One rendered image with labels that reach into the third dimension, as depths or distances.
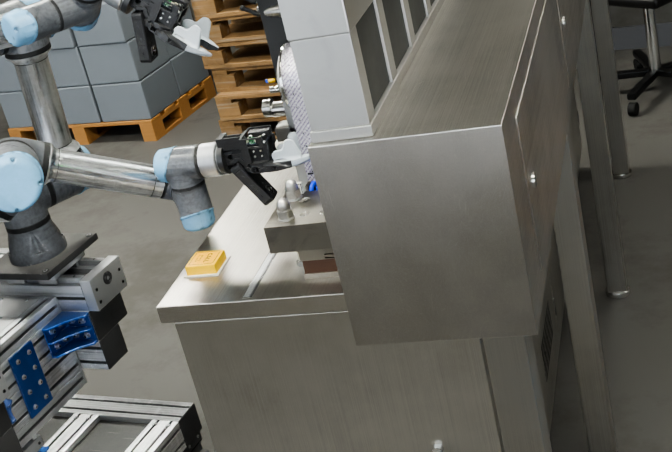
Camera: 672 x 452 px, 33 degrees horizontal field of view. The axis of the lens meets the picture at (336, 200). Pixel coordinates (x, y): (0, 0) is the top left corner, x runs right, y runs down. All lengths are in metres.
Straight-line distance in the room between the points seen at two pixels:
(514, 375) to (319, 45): 0.56
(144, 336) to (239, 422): 1.83
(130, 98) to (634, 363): 3.62
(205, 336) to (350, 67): 1.09
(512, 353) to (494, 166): 0.33
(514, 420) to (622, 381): 1.76
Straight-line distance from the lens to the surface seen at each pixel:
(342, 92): 1.41
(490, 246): 1.45
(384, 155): 1.42
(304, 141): 2.38
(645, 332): 3.63
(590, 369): 2.71
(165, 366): 4.03
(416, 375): 2.29
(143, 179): 2.59
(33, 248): 3.00
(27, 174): 2.40
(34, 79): 2.92
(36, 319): 2.96
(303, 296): 2.25
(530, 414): 1.67
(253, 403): 2.44
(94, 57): 6.33
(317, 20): 1.39
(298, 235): 2.26
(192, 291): 2.40
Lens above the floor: 1.94
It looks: 23 degrees down
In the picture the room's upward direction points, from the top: 14 degrees counter-clockwise
